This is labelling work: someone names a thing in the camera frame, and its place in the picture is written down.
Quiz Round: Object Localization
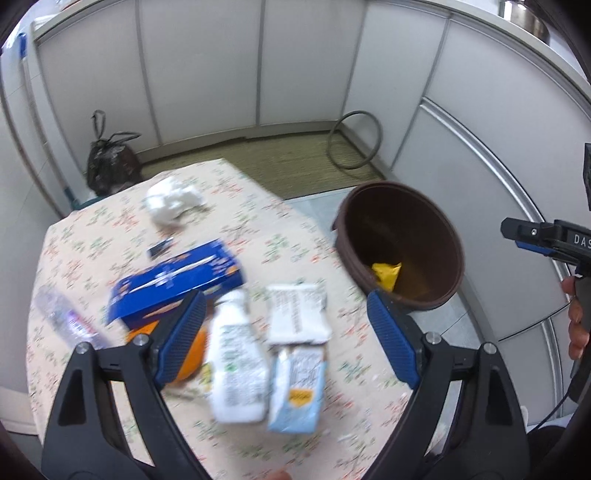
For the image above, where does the small dark blue wrapper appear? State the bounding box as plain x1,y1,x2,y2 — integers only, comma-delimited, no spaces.
147,237,173,260

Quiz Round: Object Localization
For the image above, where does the silver foil snack wrapper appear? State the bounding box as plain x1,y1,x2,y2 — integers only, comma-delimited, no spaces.
266,284,332,346

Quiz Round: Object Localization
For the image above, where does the person's right hand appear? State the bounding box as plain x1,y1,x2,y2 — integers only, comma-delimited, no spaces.
561,276,590,361

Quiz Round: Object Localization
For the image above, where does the floral tablecloth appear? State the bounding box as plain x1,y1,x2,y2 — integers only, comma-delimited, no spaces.
34,159,411,479

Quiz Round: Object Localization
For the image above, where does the clear plastic water bottle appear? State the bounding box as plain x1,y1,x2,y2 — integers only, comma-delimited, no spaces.
34,285,112,350

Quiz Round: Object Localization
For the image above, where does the coiled dark hose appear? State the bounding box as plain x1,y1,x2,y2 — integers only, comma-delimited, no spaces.
327,110,384,170

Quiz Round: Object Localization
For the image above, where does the brown plastic trash bin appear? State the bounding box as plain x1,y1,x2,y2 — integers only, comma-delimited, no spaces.
332,181,465,311

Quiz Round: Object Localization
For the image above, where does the white plastic bottle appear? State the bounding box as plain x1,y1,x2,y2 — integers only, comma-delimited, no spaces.
202,289,270,424

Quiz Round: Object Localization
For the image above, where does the blue biscuit box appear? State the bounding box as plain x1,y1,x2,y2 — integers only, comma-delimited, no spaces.
106,240,243,330

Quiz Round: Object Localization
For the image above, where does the orange peel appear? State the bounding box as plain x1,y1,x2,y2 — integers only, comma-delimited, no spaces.
125,320,207,383

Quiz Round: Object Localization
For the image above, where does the green floor mat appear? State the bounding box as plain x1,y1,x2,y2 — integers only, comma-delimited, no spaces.
142,132,383,199

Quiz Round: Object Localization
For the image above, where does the yellow snack wrapper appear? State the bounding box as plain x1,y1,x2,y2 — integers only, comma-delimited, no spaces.
372,263,402,292

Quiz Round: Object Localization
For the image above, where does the steel pot on counter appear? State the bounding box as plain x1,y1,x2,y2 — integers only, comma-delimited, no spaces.
498,1,550,44

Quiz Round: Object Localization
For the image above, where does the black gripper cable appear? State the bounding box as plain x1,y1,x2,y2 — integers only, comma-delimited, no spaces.
498,301,574,432

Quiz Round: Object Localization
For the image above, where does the light blue drink carton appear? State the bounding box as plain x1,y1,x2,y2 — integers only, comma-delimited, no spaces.
267,345,327,435

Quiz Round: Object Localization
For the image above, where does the crumpled white tissue on table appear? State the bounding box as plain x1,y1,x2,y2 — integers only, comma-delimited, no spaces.
143,176,206,228

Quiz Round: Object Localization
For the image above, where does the black garbage bag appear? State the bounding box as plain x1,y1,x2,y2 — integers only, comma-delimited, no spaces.
86,110,143,197

